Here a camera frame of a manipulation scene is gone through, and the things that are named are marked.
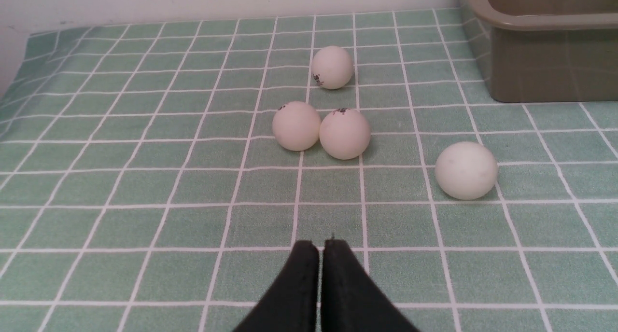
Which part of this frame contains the white ball far left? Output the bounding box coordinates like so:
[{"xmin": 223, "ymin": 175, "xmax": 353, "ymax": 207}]
[{"xmin": 311, "ymin": 45, "xmax": 354, "ymax": 90}]

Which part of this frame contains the white ball front left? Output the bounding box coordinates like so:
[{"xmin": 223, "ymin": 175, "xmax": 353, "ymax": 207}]
[{"xmin": 435, "ymin": 141, "xmax": 499, "ymax": 200}]

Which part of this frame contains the green checkered tablecloth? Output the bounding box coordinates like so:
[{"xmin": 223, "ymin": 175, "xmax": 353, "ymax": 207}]
[{"xmin": 0, "ymin": 9, "xmax": 617, "ymax": 332}]

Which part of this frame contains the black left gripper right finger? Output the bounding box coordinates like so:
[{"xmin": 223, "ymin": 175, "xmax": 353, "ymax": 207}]
[{"xmin": 321, "ymin": 239, "xmax": 419, "ymax": 332}]

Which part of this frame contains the white ball left pair marked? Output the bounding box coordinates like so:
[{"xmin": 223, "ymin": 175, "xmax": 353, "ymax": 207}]
[{"xmin": 319, "ymin": 108, "xmax": 371, "ymax": 160}]

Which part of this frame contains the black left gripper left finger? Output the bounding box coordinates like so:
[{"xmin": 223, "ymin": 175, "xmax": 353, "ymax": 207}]
[{"xmin": 234, "ymin": 240, "xmax": 320, "ymax": 332}]

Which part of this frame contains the olive green plastic bin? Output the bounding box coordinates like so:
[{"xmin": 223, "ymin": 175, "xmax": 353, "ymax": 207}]
[{"xmin": 459, "ymin": 0, "xmax": 618, "ymax": 103}]

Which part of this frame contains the white ball left pair outer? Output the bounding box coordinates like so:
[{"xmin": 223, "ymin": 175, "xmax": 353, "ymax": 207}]
[{"xmin": 271, "ymin": 101, "xmax": 322, "ymax": 152}]

